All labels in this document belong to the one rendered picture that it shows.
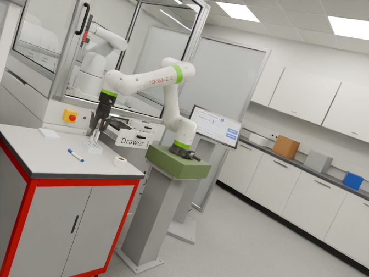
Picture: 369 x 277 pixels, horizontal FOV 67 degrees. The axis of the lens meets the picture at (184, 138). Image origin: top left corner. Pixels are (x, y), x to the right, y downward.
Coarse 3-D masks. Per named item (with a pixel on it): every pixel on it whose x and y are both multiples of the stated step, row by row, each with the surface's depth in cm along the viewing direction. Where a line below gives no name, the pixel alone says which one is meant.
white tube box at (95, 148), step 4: (84, 140) 167; (88, 140) 170; (84, 144) 165; (88, 144) 164; (96, 144) 169; (84, 148) 164; (88, 148) 159; (92, 148) 160; (96, 148) 162; (100, 148) 165; (88, 152) 160; (92, 152) 161; (96, 152) 162; (100, 152) 164
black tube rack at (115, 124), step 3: (105, 120) 194; (111, 120) 201; (114, 120) 205; (111, 123) 192; (114, 123) 195; (117, 123) 199; (120, 123) 203; (123, 123) 207; (111, 126) 196; (114, 126) 187; (117, 126) 188; (120, 126) 192; (123, 126) 196; (126, 126) 200; (129, 126) 204; (117, 129) 194; (129, 129) 194
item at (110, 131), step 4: (100, 120) 191; (116, 120) 211; (104, 124) 188; (108, 128) 185; (112, 128) 182; (132, 128) 206; (104, 132) 187; (108, 132) 184; (112, 132) 181; (116, 132) 178; (112, 136) 180; (116, 136) 178
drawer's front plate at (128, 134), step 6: (120, 132) 173; (126, 132) 176; (132, 132) 180; (138, 132) 183; (144, 132) 189; (120, 138) 175; (126, 138) 178; (132, 138) 182; (138, 138) 185; (150, 138) 193; (120, 144) 176; (126, 144) 180; (132, 144) 183; (138, 144) 187; (144, 144) 191; (150, 144) 195
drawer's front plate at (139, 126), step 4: (132, 120) 217; (132, 124) 216; (136, 124) 219; (140, 124) 222; (144, 124) 225; (148, 124) 228; (136, 128) 221; (140, 128) 224; (144, 128) 227; (152, 128) 233; (156, 128) 236; (148, 132) 232; (152, 132) 235; (156, 132) 238
